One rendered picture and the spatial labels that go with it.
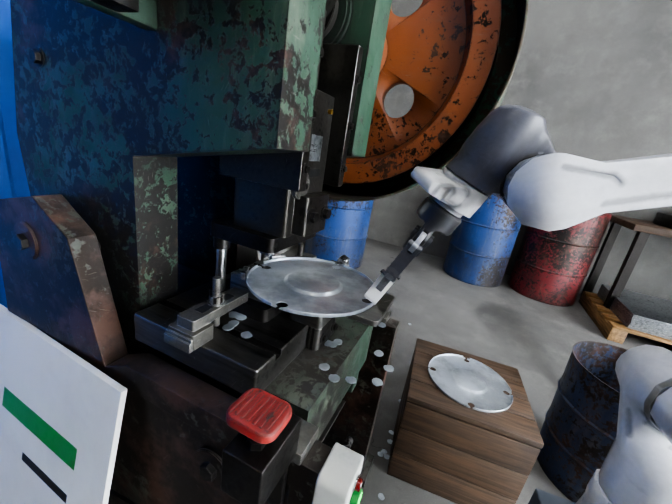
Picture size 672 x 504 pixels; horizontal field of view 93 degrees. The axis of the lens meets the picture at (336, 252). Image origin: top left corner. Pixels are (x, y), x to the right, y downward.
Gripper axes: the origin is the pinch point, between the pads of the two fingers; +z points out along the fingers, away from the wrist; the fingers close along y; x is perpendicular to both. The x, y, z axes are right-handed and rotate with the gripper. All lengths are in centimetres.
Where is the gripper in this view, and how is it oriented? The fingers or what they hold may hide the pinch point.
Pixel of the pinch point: (379, 287)
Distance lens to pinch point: 65.8
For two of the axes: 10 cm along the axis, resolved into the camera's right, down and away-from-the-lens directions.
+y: 3.7, -2.4, 9.0
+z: -5.2, 7.5, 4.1
